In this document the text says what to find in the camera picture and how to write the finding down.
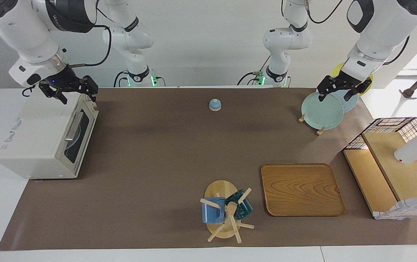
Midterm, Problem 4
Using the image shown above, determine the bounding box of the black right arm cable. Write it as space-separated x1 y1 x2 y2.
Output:
67 25 112 68

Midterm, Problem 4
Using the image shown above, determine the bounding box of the light blue racked plate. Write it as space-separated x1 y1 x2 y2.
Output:
330 89 359 113

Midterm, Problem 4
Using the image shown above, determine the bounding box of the wooden shelf with wire basket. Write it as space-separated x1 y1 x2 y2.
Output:
342 117 417 221

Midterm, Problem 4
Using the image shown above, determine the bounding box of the dark green ceramic mug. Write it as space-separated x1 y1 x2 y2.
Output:
225 189 254 220

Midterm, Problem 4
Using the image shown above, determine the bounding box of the wooden mug tree stand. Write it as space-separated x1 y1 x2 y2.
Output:
200 180 255 243

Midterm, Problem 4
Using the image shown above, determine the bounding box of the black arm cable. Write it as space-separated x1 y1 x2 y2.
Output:
67 25 112 68
305 0 411 66

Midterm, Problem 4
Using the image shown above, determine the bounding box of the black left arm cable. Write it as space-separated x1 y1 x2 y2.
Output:
305 0 411 66

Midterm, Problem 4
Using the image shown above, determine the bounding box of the blue ceramic mug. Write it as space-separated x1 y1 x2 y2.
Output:
202 197 226 224

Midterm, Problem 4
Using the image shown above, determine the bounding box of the brown table mat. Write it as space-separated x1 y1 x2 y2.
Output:
0 87 417 251

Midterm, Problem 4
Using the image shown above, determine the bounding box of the black base cable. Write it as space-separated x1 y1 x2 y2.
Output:
238 55 271 86
113 70 129 88

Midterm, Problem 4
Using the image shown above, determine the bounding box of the pale green plate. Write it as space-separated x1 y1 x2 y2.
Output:
301 92 344 130

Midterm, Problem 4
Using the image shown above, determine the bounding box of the wooden serving tray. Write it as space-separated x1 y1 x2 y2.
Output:
261 163 346 217

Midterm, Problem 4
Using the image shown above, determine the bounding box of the white toaster oven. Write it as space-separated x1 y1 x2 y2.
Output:
0 91 99 179

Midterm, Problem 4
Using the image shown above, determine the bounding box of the light blue round plate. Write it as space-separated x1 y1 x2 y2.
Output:
67 123 83 149

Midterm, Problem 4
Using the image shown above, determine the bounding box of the oven door with metal handle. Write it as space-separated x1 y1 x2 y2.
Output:
64 107 99 172

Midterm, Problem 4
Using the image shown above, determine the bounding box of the yellow plate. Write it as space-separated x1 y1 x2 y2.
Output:
330 63 373 96

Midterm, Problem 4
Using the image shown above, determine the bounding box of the wooden plate rack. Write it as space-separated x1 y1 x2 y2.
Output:
298 114 326 136

